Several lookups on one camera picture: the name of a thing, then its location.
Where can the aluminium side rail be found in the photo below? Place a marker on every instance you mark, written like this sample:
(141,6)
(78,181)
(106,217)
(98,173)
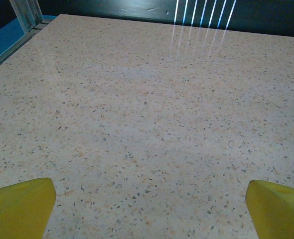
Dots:
(12,50)

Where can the aluminium frame post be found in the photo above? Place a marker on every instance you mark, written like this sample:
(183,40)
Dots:
(25,12)

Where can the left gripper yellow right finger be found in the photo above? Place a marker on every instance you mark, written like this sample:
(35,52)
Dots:
(279,214)

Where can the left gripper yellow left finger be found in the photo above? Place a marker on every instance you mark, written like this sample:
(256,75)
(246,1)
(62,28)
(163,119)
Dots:
(17,211)

